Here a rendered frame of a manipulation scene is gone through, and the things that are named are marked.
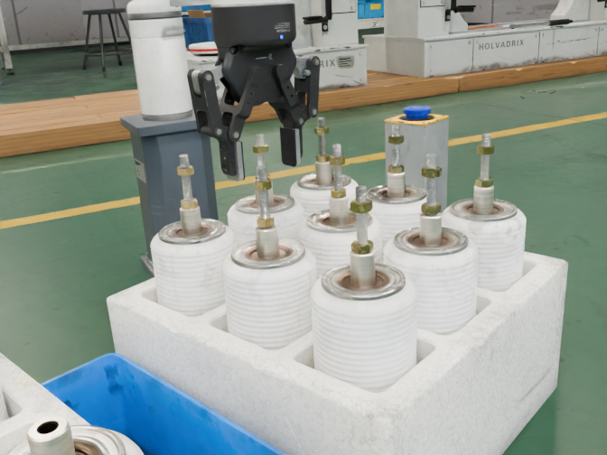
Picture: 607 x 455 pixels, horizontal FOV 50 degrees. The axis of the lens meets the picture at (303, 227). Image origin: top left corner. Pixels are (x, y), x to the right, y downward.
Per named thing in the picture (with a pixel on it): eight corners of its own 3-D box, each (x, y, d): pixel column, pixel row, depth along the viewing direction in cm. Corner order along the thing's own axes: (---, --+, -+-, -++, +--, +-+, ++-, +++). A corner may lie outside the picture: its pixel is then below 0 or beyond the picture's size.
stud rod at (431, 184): (433, 228, 65) (434, 156, 63) (424, 227, 66) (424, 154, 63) (437, 226, 66) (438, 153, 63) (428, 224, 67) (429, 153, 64)
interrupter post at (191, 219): (180, 233, 74) (176, 206, 73) (200, 229, 74) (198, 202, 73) (183, 240, 72) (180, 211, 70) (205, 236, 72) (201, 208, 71)
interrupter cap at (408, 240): (443, 227, 71) (443, 221, 71) (482, 251, 64) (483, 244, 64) (381, 238, 69) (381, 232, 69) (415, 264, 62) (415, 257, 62)
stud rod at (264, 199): (272, 241, 65) (266, 168, 62) (262, 241, 65) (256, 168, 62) (272, 237, 65) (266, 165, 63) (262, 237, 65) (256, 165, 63)
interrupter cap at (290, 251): (216, 258, 66) (215, 252, 66) (273, 238, 71) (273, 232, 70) (262, 279, 61) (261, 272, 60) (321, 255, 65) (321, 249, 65)
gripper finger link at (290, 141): (294, 130, 63) (295, 167, 64) (299, 128, 63) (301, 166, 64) (279, 127, 64) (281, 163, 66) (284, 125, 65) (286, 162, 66)
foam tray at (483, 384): (126, 427, 81) (104, 297, 75) (323, 309, 108) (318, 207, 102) (389, 595, 56) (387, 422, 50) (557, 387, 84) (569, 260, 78)
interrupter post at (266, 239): (251, 257, 66) (248, 227, 65) (270, 250, 67) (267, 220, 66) (266, 264, 64) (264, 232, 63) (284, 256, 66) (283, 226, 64)
